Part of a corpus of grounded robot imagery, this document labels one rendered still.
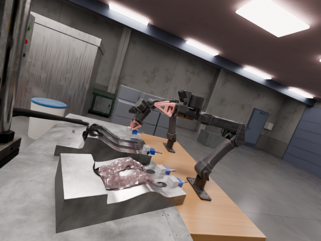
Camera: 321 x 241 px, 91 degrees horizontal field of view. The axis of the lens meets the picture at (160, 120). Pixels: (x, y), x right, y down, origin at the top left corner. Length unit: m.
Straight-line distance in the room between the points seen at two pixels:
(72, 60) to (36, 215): 3.34
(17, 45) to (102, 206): 0.80
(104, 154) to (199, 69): 7.42
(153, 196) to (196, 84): 7.48
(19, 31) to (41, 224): 0.79
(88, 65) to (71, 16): 4.18
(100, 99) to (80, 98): 1.66
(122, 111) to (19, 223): 2.38
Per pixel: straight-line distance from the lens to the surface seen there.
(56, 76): 3.84
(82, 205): 0.56
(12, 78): 1.03
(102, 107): 5.38
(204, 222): 0.81
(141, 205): 0.66
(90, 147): 0.91
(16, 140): 1.14
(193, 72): 7.91
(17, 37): 1.02
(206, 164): 0.94
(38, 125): 3.03
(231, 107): 9.18
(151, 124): 2.97
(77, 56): 3.77
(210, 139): 6.10
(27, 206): 0.69
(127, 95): 3.20
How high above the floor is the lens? 1.25
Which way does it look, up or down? 9 degrees down
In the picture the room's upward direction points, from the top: 18 degrees clockwise
